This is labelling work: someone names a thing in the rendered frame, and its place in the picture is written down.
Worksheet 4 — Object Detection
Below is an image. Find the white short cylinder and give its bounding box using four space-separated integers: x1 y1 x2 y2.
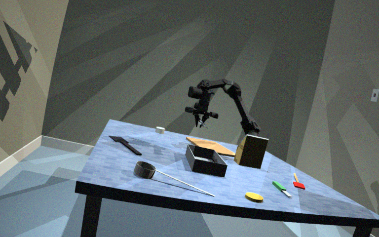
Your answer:
155 127 165 134

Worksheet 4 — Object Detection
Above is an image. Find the yellow flat disc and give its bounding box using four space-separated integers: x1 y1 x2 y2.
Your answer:
245 193 263 203

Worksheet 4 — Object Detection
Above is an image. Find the grey long-handled saucepan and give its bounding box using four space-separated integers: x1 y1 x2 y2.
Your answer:
134 161 215 197

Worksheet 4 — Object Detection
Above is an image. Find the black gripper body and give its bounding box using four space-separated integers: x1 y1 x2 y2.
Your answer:
185 100 219 119

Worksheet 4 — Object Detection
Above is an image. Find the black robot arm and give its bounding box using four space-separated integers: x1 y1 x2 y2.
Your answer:
188 79 261 137

